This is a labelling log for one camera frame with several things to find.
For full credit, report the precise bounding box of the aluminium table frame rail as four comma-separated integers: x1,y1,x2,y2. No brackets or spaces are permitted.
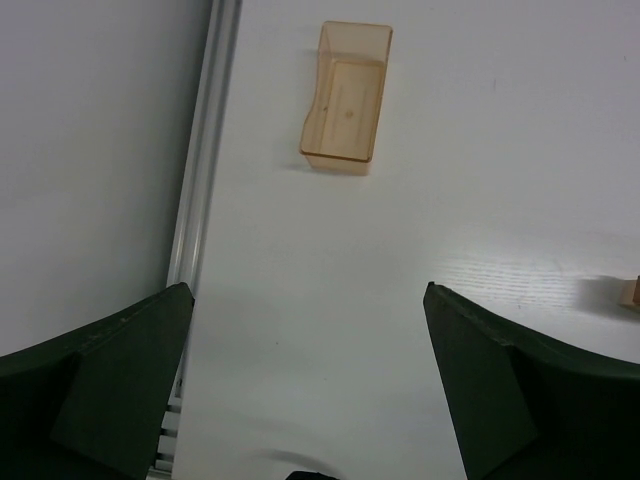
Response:
149,0,244,480

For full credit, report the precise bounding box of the light long plank block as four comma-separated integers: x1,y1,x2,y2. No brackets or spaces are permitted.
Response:
619,277,640,312

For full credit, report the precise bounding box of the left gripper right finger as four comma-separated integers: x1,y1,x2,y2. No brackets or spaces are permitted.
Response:
423,282,639,479

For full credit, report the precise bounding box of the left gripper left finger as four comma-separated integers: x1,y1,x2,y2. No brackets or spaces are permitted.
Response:
1,283,194,479

